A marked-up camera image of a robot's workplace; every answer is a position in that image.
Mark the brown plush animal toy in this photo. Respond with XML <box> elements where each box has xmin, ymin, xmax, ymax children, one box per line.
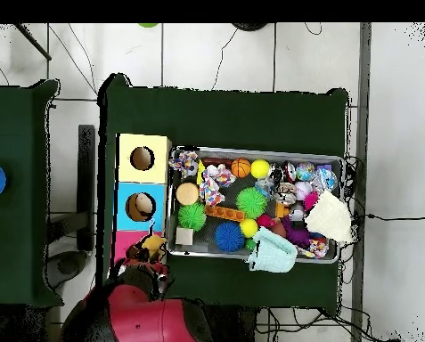
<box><xmin>126</xmin><ymin>233</ymin><xmax>169</xmax><ymax>265</ymax></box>

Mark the mint green cloth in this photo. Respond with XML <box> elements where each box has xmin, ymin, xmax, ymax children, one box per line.
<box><xmin>247</xmin><ymin>226</ymin><xmax>298</xmax><ymax>274</ymax></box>

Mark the cream yellow cloth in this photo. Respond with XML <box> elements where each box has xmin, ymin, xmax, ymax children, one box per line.
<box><xmin>306</xmin><ymin>189</ymin><xmax>356</xmax><ymax>246</ymax></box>

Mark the wooden box with three holes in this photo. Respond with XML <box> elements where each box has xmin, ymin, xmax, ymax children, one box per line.
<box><xmin>111</xmin><ymin>133</ymin><xmax>174</xmax><ymax>275</ymax></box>

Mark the clear mesh bin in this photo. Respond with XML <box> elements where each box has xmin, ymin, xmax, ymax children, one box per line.
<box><xmin>165</xmin><ymin>145</ymin><xmax>345</xmax><ymax>264</ymax></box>

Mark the colourful patterned fabric toy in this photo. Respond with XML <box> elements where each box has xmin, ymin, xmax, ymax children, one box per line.
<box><xmin>199</xmin><ymin>165</ymin><xmax>236</xmax><ymax>208</ymax></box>

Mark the orange yellow plastic toy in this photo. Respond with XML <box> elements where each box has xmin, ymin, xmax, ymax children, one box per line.
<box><xmin>204</xmin><ymin>205</ymin><xmax>249</xmax><ymax>222</ymax></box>

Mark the green spiky ball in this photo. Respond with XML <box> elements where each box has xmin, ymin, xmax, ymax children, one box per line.
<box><xmin>177</xmin><ymin>202</ymin><xmax>208</xmax><ymax>232</ymax></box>
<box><xmin>236</xmin><ymin>186</ymin><xmax>269</xmax><ymax>219</ymax></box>

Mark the bright orange mini basketball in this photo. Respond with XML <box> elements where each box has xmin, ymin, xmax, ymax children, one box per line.
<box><xmin>231</xmin><ymin>158</ymin><xmax>252</xmax><ymax>179</ymax></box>

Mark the colourful crinkled packet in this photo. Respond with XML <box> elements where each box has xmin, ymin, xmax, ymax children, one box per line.
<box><xmin>168</xmin><ymin>149</ymin><xmax>200</xmax><ymax>178</ymax></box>

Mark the plain blue spiky ball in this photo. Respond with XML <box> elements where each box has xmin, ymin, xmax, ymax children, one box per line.
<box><xmin>214</xmin><ymin>219</ymin><xmax>246</xmax><ymax>254</ymax></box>

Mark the yellow ball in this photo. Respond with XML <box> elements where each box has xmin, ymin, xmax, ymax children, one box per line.
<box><xmin>240</xmin><ymin>217</ymin><xmax>259</xmax><ymax>239</ymax></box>
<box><xmin>250</xmin><ymin>159</ymin><xmax>271</xmax><ymax>180</ymax></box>

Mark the light wooden cube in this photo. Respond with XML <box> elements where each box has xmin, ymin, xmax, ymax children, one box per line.
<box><xmin>175</xmin><ymin>226</ymin><xmax>195</xmax><ymax>247</ymax></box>

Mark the black floor cable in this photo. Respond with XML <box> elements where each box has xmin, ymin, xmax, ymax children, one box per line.
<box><xmin>364</xmin><ymin>212</ymin><xmax>425</xmax><ymax>222</ymax></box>

